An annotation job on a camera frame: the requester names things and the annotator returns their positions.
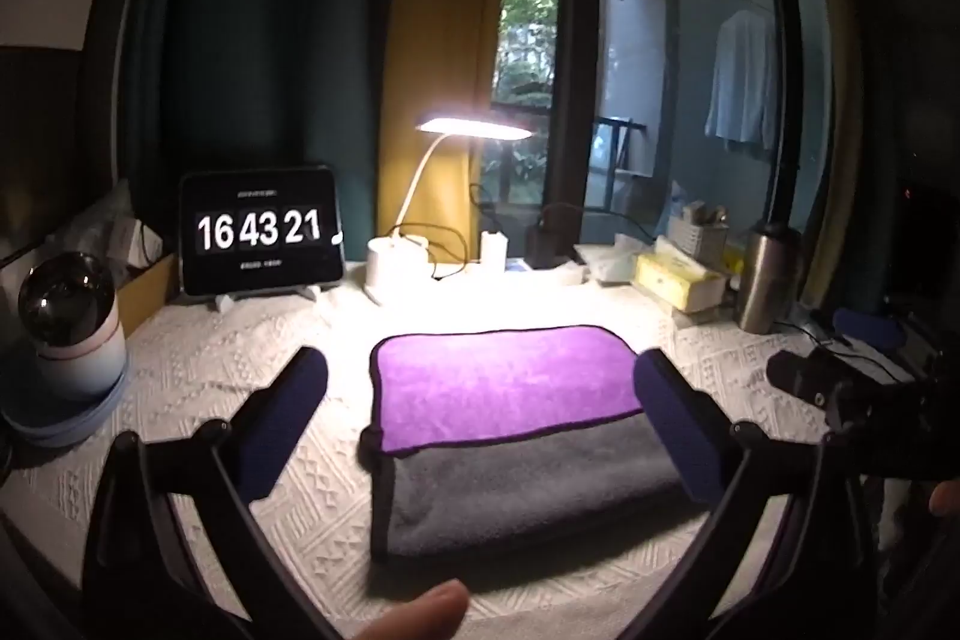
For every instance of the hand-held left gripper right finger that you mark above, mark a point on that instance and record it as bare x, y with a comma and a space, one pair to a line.
675, 422

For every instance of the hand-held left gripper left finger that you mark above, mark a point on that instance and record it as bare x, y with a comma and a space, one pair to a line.
289, 411

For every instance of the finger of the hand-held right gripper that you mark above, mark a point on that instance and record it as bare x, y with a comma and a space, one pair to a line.
866, 326
795, 374

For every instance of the grey towel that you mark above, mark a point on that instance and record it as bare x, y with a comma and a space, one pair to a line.
525, 486

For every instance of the purple towel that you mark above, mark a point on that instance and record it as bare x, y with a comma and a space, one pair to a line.
502, 381

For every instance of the person's right hand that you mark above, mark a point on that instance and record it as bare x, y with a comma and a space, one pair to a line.
945, 499

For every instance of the person's left hand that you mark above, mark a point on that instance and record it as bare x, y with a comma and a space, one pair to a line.
416, 614

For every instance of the white patterned tablecloth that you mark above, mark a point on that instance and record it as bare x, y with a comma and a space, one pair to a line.
262, 340

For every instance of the stainless steel bottle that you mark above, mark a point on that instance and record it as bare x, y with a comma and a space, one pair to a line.
766, 276

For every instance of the white tablet stand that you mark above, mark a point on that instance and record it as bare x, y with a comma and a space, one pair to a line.
225, 300

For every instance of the yellow tissue box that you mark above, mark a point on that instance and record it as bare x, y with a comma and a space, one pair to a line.
679, 281

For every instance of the white desk organizer box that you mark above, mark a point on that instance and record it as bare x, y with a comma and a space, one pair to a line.
699, 231

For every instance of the white tissue pack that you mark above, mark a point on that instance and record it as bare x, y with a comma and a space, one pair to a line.
611, 257

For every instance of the white desk lamp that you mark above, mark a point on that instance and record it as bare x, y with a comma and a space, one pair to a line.
397, 265

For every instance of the black tablet clock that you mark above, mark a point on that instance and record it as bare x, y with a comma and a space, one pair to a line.
259, 231

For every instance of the brown cardboard box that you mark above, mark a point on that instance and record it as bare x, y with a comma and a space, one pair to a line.
146, 295

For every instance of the black power adapter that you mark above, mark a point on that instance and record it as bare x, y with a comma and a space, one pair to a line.
551, 242

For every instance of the light blue round tray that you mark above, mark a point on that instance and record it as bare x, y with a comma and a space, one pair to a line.
60, 419

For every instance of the small white bottle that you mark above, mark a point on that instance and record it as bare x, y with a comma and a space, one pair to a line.
493, 248

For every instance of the clear plastic bag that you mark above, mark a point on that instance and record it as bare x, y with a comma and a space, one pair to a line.
105, 231

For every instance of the hanging white shirt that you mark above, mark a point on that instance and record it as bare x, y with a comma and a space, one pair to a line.
742, 81

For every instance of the black metal rack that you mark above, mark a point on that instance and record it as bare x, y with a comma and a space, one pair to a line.
619, 149

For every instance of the yellow curtain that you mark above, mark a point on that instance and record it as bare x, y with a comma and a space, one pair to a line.
439, 48

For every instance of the dark teal curtain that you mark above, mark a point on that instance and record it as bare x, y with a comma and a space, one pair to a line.
262, 18

